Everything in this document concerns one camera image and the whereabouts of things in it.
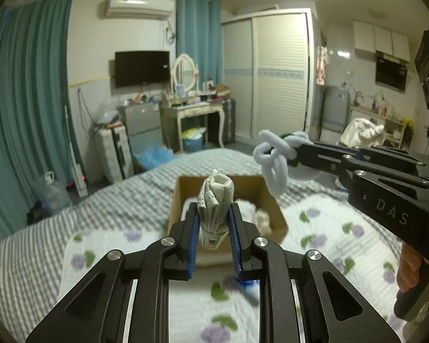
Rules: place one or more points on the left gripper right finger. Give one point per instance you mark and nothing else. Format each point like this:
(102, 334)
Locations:
(303, 297)

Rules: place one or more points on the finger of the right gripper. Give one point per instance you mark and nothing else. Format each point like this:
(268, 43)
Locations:
(325, 157)
(377, 154)

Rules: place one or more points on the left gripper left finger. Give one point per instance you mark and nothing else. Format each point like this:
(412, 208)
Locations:
(125, 297)

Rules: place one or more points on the blue tissue packet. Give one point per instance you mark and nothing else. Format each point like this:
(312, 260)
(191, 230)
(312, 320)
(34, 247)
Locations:
(249, 289)

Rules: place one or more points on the cream sock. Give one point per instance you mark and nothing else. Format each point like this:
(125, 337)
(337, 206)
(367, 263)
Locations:
(219, 184)

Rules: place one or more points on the person right hand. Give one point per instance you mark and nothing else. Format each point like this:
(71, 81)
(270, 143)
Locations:
(409, 265)

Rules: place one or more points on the white clothes pile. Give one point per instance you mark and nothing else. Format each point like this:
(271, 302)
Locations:
(362, 132)

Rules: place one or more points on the grey washing machine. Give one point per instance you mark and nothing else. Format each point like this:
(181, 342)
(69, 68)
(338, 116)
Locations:
(335, 112)

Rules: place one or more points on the black range hood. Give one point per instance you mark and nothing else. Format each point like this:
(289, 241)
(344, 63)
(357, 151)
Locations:
(391, 72)

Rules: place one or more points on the white item in box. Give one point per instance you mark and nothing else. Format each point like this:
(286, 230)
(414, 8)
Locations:
(248, 210)

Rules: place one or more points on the dark suitcase by table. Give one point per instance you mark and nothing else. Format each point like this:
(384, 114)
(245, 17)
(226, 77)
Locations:
(229, 108)

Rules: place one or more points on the grey checked bed sheet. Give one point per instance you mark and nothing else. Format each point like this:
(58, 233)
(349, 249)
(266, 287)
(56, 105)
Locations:
(31, 259)

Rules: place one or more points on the white kitchen cabinets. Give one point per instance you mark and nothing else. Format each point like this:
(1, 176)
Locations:
(371, 40)

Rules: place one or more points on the white sliding wardrobe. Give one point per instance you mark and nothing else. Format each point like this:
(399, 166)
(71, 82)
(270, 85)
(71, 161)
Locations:
(269, 64)

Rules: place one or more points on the clear water jug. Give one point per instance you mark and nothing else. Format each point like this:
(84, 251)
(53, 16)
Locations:
(53, 195)

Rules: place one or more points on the blue waste basket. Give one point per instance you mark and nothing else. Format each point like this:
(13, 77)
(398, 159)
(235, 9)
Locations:
(193, 144)

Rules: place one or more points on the blue bubble wrap bag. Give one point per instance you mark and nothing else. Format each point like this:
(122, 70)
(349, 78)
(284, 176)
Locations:
(153, 157)

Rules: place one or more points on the white suitcase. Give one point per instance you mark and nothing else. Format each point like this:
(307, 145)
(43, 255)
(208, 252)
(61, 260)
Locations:
(115, 154)

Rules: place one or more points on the white oval vanity mirror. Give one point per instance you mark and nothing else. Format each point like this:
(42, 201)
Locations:
(183, 74)

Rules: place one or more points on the grey mini fridge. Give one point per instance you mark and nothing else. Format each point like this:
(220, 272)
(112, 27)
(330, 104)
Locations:
(143, 125)

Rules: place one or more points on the teal curtain middle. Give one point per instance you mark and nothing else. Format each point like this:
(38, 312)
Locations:
(198, 35)

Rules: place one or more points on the teal curtain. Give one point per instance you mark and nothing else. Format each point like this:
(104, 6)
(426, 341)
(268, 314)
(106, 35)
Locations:
(198, 35)
(36, 129)

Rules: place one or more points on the white air conditioner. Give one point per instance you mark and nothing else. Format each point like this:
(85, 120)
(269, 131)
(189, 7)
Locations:
(140, 9)

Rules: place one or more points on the teal curtain left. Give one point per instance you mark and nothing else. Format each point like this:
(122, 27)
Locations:
(36, 129)

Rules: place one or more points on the black wall television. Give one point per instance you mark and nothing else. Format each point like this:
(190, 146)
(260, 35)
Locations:
(133, 68)

